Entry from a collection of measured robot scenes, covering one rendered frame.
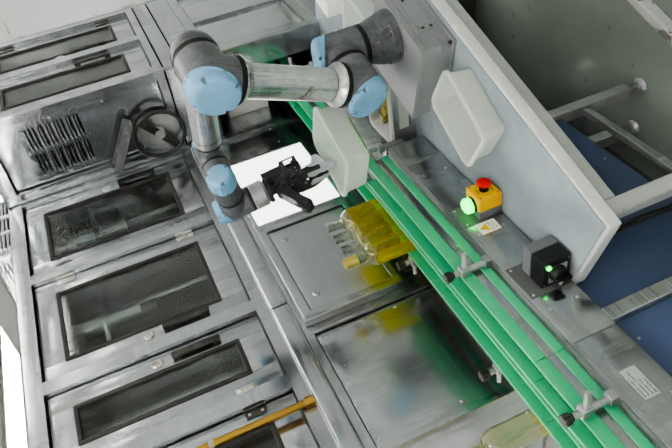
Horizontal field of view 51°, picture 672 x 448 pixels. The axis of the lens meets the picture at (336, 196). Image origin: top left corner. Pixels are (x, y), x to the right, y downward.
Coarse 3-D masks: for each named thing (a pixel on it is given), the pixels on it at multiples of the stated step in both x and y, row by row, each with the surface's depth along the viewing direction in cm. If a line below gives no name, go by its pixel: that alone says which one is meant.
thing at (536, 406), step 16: (304, 112) 281; (368, 192) 236; (416, 256) 209; (432, 272) 203; (448, 288) 198; (448, 304) 194; (464, 320) 188; (480, 336) 183; (496, 352) 179; (512, 368) 174; (512, 384) 171; (528, 400) 167; (544, 416) 163; (560, 432) 160
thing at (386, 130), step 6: (390, 102) 219; (378, 108) 239; (390, 108) 220; (372, 114) 239; (390, 114) 222; (372, 120) 240; (378, 120) 240; (390, 120) 223; (378, 126) 238; (384, 126) 237; (390, 126) 224; (384, 132) 234; (390, 132) 226; (384, 138) 233; (390, 138) 228
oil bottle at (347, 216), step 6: (360, 204) 222; (366, 204) 222; (372, 204) 221; (378, 204) 221; (348, 210) 221; (354, 210) 220; (360, 210) 220; (366, 210) 220; (372, 210) 219; (378, 210) 220; (342, 216) 220; (348, 216) 218; (354, 216) 218; (360, 216) 218; (342, 222) 219; (348, 222) 218
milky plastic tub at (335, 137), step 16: (320, 112) 190; (336, 112) 192; (320, 128) 201; (336, 128) 189; (352, 128) 190; (320, 144) 205; (336, 144) 185; (352, 144) 186; (336, 160) 202; (352, 160) 184; (368, 160) 187; (336, 176) 199; (352, 176) 189
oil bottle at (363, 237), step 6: (384, 222) 214; (390, 222) 214; (372, 228) 213; (378, 228) 213; (384, 228) 212; (390, 228) 212; (396, 228) 212; (360, 234) 212; (366, 234) 211; (372, 234) 211; (378, 234) 210; (384, 234) 210; (360, 240) 210; (366, 240) 209; (360, 246) 210
